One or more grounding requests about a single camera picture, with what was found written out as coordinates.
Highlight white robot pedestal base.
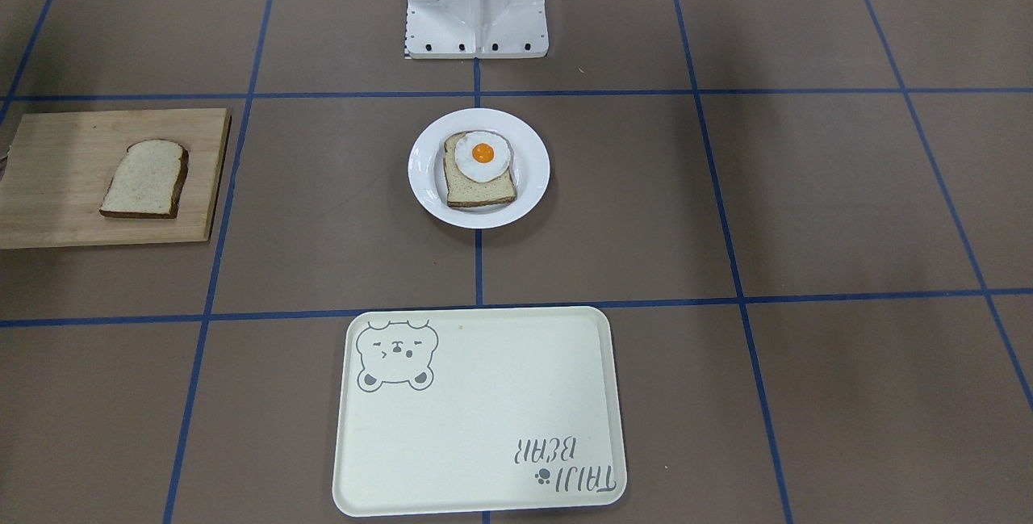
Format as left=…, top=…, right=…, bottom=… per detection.
left=404, top=0, right=550, bottom=60

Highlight fried egg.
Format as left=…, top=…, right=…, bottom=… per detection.
left=451, top=131, right=512, bottom=184

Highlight white round plate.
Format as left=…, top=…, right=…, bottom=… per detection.
left=408, top=107, right=552, bottom=229

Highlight bread slice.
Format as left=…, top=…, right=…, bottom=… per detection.
left=442, top=132, right=517, bottom=208
left=99, top=138, right=189, bottom=220

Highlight wooden cutting board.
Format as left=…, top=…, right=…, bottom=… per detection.
left=1, top=107, right=232, bottom=250

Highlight cream bear serving tray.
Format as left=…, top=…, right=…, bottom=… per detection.
left=332, top=306, right=628, bottom=518

